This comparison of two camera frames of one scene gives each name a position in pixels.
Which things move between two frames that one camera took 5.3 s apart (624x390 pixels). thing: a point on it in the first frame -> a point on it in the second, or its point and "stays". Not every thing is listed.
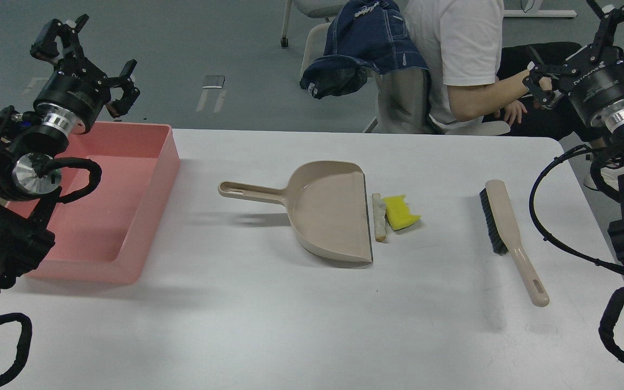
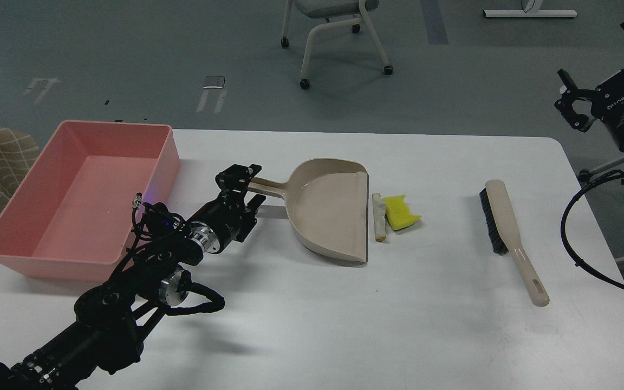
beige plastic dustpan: x=327 y=202 stays
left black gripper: x=77 y=84 -> x=232 y=221
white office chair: x=402 y=96 -> x=313 y=8
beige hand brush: x=505 y=238 stays
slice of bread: x=379 y=213 stays
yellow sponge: x=397 y=213 stays
